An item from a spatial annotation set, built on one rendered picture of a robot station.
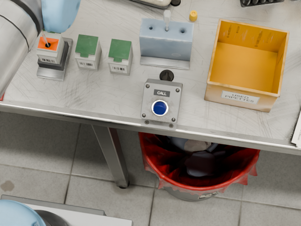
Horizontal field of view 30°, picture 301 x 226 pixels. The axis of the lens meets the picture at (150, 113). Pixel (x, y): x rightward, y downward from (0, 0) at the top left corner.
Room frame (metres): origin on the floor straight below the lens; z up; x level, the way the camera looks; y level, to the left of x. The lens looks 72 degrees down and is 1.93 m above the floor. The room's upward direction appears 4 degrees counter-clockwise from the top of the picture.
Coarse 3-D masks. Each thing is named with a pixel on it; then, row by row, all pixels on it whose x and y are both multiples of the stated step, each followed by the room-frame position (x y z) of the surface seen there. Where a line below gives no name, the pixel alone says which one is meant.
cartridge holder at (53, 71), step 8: (64, 40) 0.51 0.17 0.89; (72, 40) 0.51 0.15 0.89; (64, 48) 0.48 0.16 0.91; (64, 56) 0.46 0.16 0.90; (40, 64) 0.45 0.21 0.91; (48, 64) 0.45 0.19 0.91; (56, 64) 0.45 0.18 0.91; (64, 64) 0.45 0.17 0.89; (40, 72) 0.44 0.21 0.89; (48, 72) 0.44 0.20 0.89; (56, 72) 0.44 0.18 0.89; (64, 72) 0.44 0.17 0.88
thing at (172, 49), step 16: (144, 32) 0.47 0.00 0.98; (160, 32) 0.47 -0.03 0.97; (176, 32) 0.47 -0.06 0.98; (192, 32) 0.46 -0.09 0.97; (144, 48) 0.46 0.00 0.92; (160, 48) 0.46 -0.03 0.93; (176, 48) 0.45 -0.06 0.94; (144, 64) 0.45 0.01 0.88; (160, 64) 0.44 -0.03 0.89; (176, 64) 0.44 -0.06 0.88
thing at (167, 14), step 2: (166, 10) 0.48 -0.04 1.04; (168, 10) 0.48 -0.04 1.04; (164, 12) 0.48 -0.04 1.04; (166, 12) 0.48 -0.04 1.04; (168, 12) 0.48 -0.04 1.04; (170, 12) 0.48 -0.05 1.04; (164, 14) 0.47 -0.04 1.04; (166, 14) 0.47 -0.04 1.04; (168, 14) 0.47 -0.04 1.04; (170, 14) 0.47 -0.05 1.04; (164, 16) 0.47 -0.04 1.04; (166, 16) 0.47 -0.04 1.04; (168, 16) 0.47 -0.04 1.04; (170, 16) 0.47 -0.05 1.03; (164, 18) 0.47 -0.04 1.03; (166, 18) 0.47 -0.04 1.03; (168, 18) 0.47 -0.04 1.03; (170, 18) 0.47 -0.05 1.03; (164, 20) 0.47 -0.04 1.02; (166, 20) 0.47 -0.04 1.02; (168, 20) 0.47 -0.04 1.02; (170, 20) 0.47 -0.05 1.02; (164, 22) 0.47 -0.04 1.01; (166, 22) 0.47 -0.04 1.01; (168, 22) 0.47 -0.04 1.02
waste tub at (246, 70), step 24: (240, 24) 0.48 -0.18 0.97; (216, 48) 0.47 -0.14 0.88; (240, 48) 0.47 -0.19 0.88; (264, 48) 0.46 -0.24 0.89; (216, 72) 0.42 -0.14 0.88; (240, 72) 0.42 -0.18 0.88; (264, 72) 0.41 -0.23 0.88; (216, 96) 0.36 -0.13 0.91; (240, 96) 0.35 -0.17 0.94; (264, 96) 0.34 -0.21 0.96
